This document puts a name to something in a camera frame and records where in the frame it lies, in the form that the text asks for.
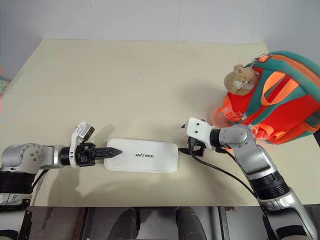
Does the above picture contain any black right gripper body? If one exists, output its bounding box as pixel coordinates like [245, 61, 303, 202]
[187, 136, 206, 158]

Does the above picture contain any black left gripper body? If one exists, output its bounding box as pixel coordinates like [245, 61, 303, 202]
[75, 142, 97, 167]

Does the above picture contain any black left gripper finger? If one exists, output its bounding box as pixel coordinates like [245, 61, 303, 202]
[93, 147, 123, 154]
[93, 152, 121, 160]

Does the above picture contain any white Unitree box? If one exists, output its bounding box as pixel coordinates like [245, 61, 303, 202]
[103, 138, 180, 174]

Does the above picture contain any orange and teal backpack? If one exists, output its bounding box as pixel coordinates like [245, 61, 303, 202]
[212, 50, 320, 146]

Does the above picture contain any dark rounded shape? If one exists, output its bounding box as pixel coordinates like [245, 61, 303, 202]
[115, 207, 140, 240]
[175, 206, 206, 240]

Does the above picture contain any beige plush bear toy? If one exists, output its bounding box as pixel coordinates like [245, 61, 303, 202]
[223, 63, 261, 96]

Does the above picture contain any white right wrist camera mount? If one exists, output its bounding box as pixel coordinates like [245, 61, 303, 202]
[181, 117, 216, 151]

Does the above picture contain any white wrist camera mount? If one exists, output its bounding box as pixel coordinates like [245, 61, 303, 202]
[181, 117, 216, 151]
[69, 121, 96, 169]

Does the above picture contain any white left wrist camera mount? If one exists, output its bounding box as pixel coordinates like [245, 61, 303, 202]
[69, 121, 96, 169]

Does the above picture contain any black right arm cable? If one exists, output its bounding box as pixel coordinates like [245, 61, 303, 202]
[190, 148, 258, 199]

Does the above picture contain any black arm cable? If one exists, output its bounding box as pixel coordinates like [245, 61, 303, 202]
[190, 148, 258, 199]
[31, 169, 50, 189]

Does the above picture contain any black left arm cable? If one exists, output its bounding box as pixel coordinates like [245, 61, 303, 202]
[31, 169, 50, 189]

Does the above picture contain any black metal bracket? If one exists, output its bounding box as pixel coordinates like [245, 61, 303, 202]
[18, 209, 34, 240]

